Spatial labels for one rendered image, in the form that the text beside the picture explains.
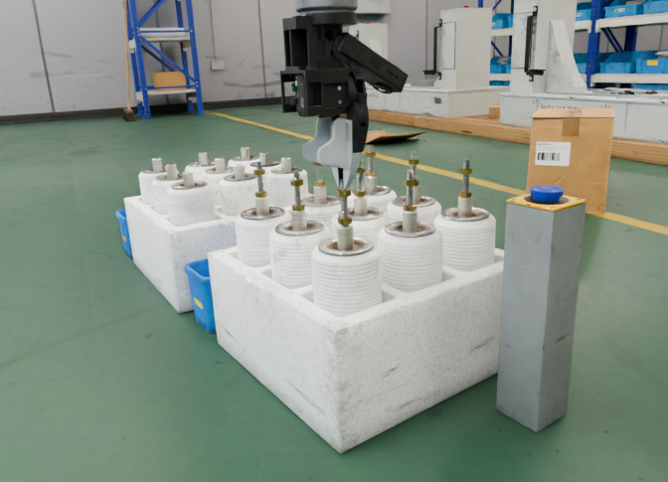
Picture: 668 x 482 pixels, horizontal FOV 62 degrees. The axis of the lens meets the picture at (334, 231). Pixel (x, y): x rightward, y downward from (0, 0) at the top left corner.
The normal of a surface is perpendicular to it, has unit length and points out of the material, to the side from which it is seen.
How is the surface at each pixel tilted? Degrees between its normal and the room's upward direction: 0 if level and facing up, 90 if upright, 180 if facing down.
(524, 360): 90
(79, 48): 90
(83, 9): 90
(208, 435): 0
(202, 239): 90
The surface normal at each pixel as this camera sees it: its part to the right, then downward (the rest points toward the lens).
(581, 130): -0.44, 0.28
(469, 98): 0.43, 0.25
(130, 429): -0.04, -0.95
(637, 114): -0.90, 0.16
